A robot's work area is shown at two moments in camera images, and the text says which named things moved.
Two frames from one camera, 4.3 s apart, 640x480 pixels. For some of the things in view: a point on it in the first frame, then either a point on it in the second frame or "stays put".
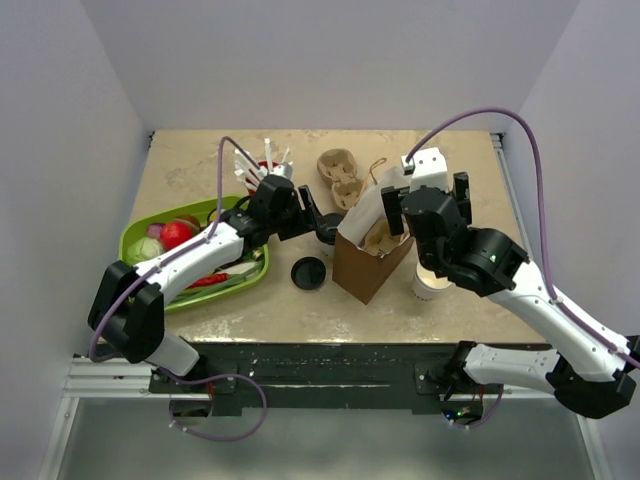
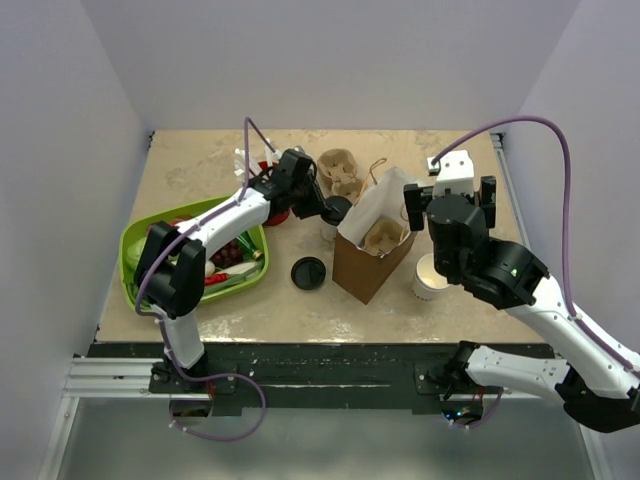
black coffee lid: (326, 228) to (339, 206)
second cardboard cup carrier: (338, 169) stays put
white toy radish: (239, 269) stays put
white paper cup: (322, 251) to (328, 231)
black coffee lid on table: (308, 273) stays put
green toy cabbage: (144, 248) stays put
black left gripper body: (291, 223) to (307, 198)
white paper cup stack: (427, 286) stays put
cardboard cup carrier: (379, 239) stays put
